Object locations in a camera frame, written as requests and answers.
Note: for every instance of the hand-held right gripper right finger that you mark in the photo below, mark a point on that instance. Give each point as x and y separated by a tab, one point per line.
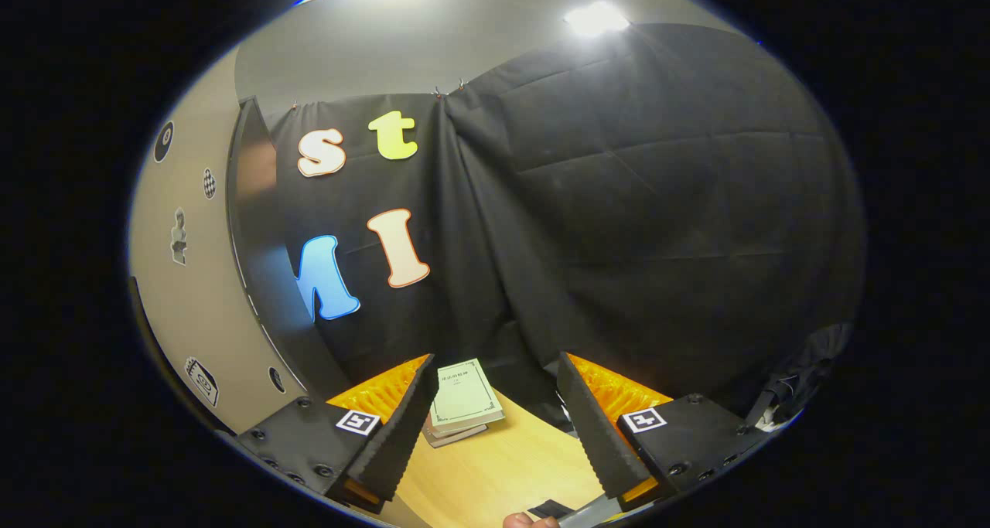
592	435

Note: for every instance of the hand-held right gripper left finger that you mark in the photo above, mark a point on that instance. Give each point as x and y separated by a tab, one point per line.
402	435

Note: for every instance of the brown book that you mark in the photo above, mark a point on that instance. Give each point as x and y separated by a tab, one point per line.
456	437

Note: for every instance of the pale green book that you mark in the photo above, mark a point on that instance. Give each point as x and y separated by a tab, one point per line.
464	396

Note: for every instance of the black backdrop cloth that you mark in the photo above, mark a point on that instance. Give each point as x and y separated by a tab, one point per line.
657	203

